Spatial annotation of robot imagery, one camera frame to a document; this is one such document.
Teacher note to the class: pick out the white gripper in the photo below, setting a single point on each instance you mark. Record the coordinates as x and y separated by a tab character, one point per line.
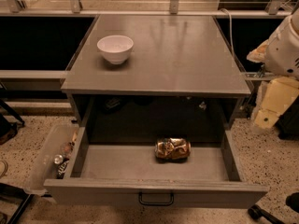
282	54

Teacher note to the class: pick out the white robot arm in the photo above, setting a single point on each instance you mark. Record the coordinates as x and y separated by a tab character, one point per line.
280	56

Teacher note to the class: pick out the grey counter cabinet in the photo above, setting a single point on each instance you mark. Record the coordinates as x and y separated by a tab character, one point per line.
173	56

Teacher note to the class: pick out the grey open top drawer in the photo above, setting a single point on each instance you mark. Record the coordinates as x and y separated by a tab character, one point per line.
114	157

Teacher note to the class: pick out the silver can in bin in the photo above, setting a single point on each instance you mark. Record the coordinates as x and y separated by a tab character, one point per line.
58	159

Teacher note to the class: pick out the black chair caster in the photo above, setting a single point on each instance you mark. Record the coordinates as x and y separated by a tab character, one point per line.
256	212

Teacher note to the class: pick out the white ceramic bowl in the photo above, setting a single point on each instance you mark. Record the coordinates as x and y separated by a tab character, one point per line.
116	49

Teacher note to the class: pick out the clear plastic bin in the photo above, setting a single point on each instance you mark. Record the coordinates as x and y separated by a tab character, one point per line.
44	166

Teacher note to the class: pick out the snack packet in bin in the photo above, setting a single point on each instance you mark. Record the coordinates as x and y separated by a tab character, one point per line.
61	169

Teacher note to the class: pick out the black drawer handle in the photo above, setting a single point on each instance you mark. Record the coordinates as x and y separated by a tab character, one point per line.
155	199

